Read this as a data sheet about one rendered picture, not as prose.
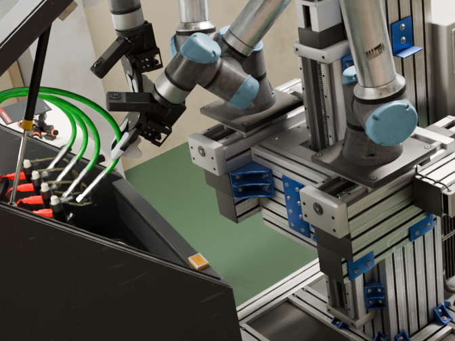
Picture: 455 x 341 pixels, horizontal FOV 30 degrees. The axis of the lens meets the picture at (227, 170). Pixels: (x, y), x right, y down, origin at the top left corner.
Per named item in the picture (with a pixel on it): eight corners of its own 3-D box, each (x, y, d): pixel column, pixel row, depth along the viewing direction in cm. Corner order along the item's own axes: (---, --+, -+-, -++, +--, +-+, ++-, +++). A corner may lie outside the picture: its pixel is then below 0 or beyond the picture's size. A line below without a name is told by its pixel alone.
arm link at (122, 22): (117, 17, 198) (105, 9, 205) (121, 35, 200) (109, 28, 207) (146, 8, 201) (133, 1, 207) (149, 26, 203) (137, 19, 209)
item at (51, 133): (67, 138, 263) (63, 122, 260) (34, 149, 259) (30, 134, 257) (46, 116, 281) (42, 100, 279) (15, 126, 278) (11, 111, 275)
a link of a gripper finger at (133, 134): (125, 155, 189) (146, 126, 185) (119, 152, 188) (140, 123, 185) (123, 143, 193) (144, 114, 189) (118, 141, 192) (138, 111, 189)
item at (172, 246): (235, 333, 198) (224, 279, 191) (219, 341, 197) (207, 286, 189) (135, 224, 249) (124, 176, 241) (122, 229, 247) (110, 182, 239)
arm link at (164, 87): (164, 81, 179) (162, 60, 185) (153, 97, 181) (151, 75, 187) (194, 97, 182) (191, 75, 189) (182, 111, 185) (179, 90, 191)
